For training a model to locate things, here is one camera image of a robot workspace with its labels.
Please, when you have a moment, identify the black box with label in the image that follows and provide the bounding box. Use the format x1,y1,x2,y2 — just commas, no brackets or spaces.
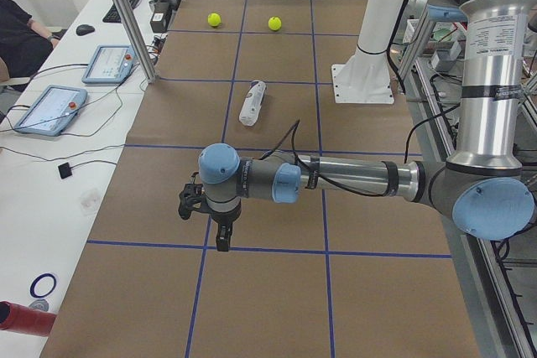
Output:
150,1,172,34

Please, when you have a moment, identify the far blue teach pendant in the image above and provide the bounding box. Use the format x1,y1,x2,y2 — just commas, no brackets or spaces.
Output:
81,45,137,85

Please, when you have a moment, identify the yellow tennis ball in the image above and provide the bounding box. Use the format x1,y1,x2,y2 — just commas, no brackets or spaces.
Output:
268,16,282,32
207,13,222,28

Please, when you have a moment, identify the seated person in black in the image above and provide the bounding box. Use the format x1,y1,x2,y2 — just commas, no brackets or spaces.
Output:
1,0,60,78

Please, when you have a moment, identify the black computer mouse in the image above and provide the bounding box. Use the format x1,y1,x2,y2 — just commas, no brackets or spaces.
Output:
76,24,96,36

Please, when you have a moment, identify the red cylinder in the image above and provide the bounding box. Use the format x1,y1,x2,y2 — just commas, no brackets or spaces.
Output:
1,301,56,337

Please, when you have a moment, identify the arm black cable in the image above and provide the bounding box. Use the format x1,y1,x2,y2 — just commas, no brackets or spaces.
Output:
255,118,462,198

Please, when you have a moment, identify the aluminium side frame rack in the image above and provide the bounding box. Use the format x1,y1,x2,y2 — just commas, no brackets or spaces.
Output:
415,1,536,357

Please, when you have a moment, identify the clear plastic lid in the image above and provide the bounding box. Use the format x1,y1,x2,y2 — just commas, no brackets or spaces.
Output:
79,189,102,215

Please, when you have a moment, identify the near blue teach pendant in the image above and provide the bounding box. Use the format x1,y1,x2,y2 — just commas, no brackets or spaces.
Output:
14,85,87,137

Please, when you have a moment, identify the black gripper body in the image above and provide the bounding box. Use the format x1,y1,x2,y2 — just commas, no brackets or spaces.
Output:
178,172,240,224

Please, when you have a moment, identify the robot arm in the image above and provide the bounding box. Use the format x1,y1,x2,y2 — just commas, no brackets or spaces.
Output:
178,0,536,252

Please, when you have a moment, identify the blue teach pendant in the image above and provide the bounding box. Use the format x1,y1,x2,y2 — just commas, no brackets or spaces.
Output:
14,85,87,137
81,45,137,85

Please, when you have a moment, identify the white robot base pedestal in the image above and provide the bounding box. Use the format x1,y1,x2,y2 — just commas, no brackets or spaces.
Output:
331,0,404,105

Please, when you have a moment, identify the black keyboard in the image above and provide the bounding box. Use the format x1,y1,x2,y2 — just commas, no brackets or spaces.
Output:
102,0,149,24

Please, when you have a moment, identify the white tennis ball can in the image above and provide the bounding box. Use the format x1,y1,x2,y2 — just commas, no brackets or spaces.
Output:
238,80,267,127

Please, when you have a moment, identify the blue tape ring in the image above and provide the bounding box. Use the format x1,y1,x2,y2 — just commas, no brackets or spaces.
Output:
29,272,57,298

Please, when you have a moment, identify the small black square pad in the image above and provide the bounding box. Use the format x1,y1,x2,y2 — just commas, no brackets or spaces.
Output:
58,162,73,179

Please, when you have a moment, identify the aluminium frame post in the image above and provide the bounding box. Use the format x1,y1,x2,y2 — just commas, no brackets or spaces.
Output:
113,0,156,83

